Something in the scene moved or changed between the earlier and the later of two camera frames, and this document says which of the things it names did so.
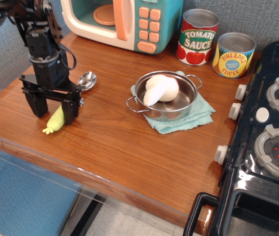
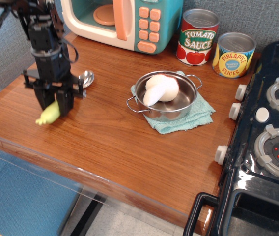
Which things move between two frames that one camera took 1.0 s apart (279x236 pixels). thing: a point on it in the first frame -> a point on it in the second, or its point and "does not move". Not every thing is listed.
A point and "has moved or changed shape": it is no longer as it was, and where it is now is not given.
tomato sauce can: [199, 27] does not move
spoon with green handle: [57, 121] has moved or changed shape
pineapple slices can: [234, 54] does not move
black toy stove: [258, 194] does not move
